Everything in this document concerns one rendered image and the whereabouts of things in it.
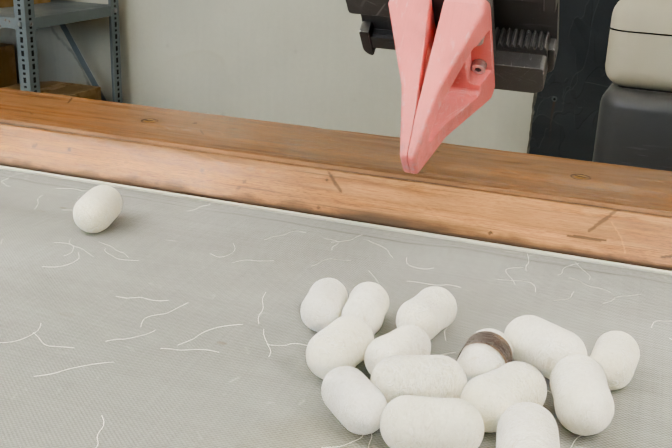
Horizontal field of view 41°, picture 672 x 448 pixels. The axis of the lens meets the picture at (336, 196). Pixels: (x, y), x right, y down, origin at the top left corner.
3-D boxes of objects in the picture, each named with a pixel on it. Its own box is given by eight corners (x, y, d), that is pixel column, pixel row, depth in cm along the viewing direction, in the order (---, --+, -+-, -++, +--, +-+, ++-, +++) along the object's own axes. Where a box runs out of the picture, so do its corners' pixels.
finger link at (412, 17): (512, 136, 36) (551, -32, 40) (345, 115, 38) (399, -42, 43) (515, 219, 42) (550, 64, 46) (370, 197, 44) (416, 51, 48)
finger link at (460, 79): (454, 129, 37) (498, -35, 41) (294, 108, 39) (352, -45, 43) (465, 212, 42) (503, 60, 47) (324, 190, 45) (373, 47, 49)
